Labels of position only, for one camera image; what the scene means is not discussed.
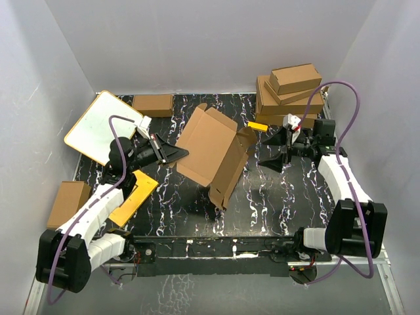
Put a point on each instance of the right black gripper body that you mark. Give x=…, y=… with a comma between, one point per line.
x=299, y=148

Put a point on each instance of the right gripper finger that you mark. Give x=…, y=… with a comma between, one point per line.
x=281, y=139
x=275, y=163

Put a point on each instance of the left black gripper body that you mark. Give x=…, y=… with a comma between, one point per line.
x=146, y=155

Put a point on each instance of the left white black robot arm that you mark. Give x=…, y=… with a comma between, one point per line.
x=88, y=216

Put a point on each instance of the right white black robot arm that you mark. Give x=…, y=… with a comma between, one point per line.
x=357, y=224

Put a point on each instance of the large stacked cardboard box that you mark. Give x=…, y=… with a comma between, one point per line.
x=266, y=105

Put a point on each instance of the top small stacked cardboard box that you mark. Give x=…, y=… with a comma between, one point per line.
x=294, y=79

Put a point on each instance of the small yellow block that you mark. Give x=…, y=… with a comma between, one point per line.
x=257, y=126

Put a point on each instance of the yellow card with black drawing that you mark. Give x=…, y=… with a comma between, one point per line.
x=142, y=190

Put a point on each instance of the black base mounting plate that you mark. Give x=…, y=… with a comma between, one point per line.
x=276, y=256

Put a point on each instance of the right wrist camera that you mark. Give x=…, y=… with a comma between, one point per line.
x=291, y=122

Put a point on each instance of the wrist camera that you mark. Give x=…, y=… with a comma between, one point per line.
x=291, y=122
x=143, y=125

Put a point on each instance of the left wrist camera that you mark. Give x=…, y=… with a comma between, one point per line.
x=143, y=125

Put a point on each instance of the white board with wooden frame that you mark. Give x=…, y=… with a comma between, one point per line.
x=92, y=134

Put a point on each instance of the aluminium frame rail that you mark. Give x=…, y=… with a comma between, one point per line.
x=38, y=288

